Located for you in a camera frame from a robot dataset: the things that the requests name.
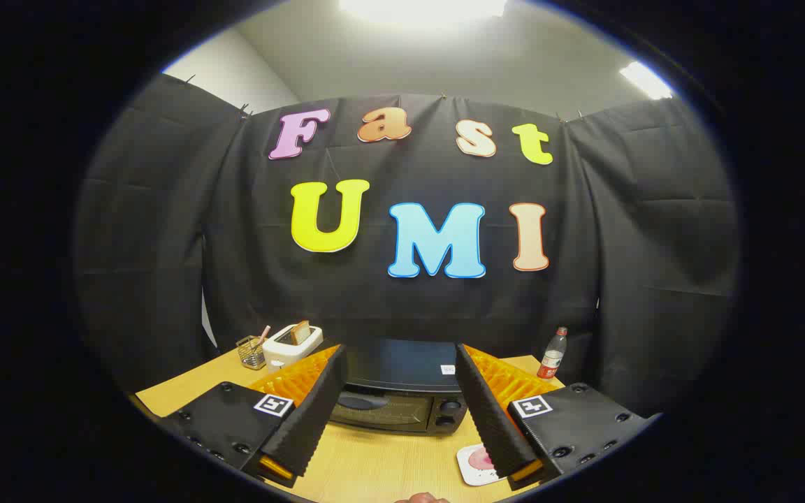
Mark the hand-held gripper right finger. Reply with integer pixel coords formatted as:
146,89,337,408
454,342,655,491

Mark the small ceiling light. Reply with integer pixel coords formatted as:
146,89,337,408
619,61,674,101

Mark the red label water bottle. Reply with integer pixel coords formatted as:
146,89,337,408
537,326,569,380

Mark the large ceiling light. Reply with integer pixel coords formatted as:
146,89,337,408
338,0,508,22

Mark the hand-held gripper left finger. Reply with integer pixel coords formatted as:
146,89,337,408
162,344,349,488

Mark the wire mesh utensil holder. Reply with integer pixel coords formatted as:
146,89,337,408
236,336,267,370

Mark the white square plate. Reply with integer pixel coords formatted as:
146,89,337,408
456,443,508,487

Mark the white pop-up toaster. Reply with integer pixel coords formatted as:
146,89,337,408
262,323,324,370

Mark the black toaster oven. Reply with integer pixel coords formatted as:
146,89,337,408
329,339,470,436

